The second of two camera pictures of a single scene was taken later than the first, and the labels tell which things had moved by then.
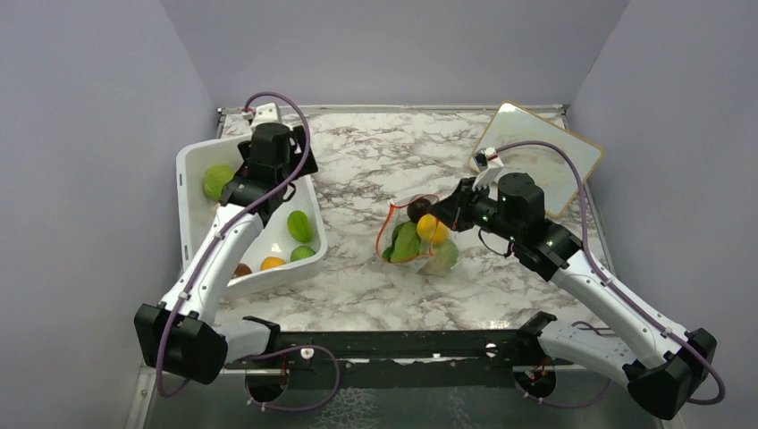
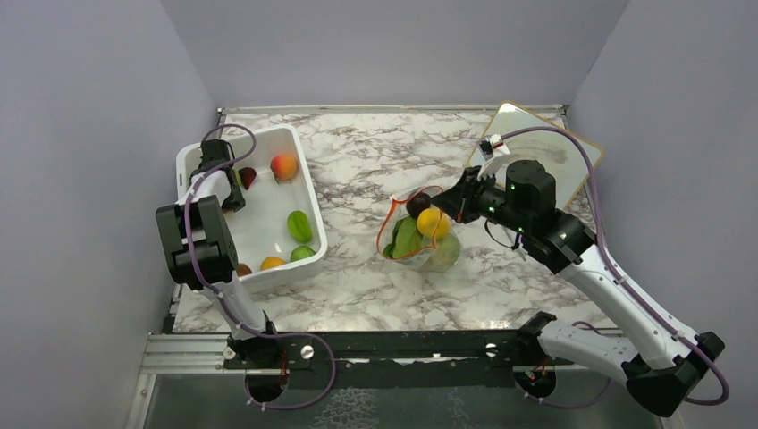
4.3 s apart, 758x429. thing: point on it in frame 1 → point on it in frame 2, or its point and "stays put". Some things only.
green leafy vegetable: [405, 243] stays put
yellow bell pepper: [431, 230] stays put
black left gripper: [299, 138] → [235, 202]
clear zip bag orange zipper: [412, 234] stays put
